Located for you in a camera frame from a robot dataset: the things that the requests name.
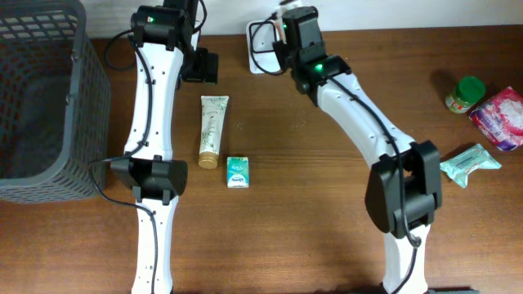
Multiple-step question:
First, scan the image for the cream lotion tube gold cap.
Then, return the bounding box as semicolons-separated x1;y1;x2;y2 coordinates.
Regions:
199;96;229;169

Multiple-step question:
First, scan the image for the green lid glass jar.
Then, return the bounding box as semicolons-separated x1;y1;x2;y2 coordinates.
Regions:
445;76;486;114

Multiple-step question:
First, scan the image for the teal wet wipes pack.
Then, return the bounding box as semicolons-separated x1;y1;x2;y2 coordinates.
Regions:
440;144;502;188

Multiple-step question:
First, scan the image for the purple red pad package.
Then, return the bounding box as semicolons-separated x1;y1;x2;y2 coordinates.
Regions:
469;87;522;151

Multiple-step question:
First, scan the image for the orange Kleenex tissue pack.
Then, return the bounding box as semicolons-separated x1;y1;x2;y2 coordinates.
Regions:
274;20;284;41

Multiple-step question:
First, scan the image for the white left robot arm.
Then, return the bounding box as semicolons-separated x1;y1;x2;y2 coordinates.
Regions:
110;1;218;293

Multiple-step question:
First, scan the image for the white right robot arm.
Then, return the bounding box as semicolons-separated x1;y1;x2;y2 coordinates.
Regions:
273;1;442;293

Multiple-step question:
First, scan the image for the white barcode scanner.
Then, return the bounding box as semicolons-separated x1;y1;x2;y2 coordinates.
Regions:
246;20;280;74

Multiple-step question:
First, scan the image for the small teal tissue pack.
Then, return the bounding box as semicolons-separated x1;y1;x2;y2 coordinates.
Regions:
226;157;250;188

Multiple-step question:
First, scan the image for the dark grey plastic basket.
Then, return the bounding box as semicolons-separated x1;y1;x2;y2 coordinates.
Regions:
1;0;111;204

